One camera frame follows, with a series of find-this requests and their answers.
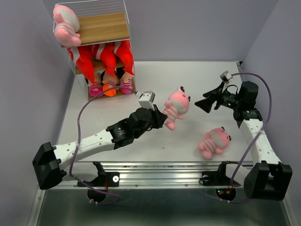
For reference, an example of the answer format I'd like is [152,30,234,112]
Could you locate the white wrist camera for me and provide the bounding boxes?
[135,91,155,110]
[220,71,233,84]

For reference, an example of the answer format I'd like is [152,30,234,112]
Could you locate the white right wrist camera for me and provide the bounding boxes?
[220,71,233,84]

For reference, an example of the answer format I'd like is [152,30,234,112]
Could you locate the large pink striped pig plush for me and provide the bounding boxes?
[53,4,81,48]

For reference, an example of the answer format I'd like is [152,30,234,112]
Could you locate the red plush corner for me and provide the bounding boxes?
[68,46,95,85]

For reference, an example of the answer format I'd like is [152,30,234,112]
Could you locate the white wire wooden shelf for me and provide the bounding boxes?
[53,0,135,100]

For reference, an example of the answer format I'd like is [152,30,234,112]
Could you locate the boy doll magenta striped shirt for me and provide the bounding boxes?
[116,67,133,94]

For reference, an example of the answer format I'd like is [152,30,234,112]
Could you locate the boy doll magenta pants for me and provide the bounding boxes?
[85,72,103,97]

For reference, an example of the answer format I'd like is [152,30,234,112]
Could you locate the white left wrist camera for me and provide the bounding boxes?
[135,91,155,110]

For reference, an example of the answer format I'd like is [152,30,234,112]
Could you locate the boy doll orange pants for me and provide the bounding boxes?
[101,72,119,97]

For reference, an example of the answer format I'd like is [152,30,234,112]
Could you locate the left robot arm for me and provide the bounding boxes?
[32,106,167,190]

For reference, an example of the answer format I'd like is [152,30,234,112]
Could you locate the red whale plush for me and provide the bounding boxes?
[111,40,134,75]

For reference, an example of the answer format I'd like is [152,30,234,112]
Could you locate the pink pig plush top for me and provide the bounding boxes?
[163,86,191,130]

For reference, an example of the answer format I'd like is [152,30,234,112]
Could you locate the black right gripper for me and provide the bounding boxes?
[194,81,242,113]

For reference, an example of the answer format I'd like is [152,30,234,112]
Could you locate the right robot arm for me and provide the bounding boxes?
[195,81,293,201]

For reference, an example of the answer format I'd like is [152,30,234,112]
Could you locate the pink pig plush bottom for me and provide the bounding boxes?
[198,127,232,160]

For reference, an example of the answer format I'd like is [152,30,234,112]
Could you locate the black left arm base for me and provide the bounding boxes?
[77,161,120,205]

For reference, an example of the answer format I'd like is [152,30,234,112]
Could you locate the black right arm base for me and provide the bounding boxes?
[199,161,246,204]

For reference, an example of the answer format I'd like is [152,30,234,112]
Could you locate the red shark plush mouth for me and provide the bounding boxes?
[89,43,116,77]

